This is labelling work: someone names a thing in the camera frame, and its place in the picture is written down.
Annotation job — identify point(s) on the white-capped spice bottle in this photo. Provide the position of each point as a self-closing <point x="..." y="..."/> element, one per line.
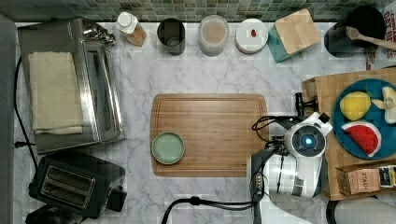
<point x="130" y="26"/>

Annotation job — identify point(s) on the teal box with wooden lid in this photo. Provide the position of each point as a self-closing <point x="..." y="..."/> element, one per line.
<point x="291" y="35"/>

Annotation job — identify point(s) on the yellow blue tea packet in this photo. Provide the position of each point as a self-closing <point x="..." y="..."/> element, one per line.
<point x="387" y="176"/>

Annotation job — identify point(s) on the dark metal canister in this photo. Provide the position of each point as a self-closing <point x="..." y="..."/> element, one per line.
<point x="171" y="33"/>

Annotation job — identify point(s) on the blue round plate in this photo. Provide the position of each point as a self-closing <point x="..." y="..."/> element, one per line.
<point x="373" y="87"/>

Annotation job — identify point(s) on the stainless toaster oven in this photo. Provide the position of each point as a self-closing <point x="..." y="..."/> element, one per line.
<point x="90" y="44"/>

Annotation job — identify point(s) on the toy banana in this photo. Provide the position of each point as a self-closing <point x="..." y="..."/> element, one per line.
<point x="388" y="104"/>

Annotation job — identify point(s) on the toy lemon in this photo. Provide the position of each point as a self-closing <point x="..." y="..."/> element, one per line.
<point x="355" y="105"/>

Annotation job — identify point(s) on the wooden drawer box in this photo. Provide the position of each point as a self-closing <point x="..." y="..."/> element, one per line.
<point x="327" y="89"/>

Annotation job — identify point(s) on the black two-slot toaster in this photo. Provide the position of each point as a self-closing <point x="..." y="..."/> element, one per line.
<point x="79" y="183"/>

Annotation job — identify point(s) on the wooden spoon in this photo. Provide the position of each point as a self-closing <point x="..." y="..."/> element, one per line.
<point x="370" y="39"/>

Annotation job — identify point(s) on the toy watermelon slice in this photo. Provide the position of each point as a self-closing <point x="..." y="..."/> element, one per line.
<point x="365" y="135"/>

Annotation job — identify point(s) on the green ceramic plate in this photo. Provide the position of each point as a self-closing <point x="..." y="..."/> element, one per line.
<point x="167" y="148"/>

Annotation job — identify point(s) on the bamboo cutting board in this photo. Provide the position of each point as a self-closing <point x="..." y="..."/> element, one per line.
<point x="216" y="130"/>

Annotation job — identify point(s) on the stash tea box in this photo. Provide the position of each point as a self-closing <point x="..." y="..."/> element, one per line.
<point x="360" y="181"/>

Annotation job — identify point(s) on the black utensil holder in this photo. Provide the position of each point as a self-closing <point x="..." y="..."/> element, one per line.
<point x="344" y="38"/>

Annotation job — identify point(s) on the clear glass jar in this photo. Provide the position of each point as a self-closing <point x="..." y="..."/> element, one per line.
<point x="213" y="33"/>

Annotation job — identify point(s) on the beige folded towel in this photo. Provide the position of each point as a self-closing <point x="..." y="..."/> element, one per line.
<point x="55" y="97"/>

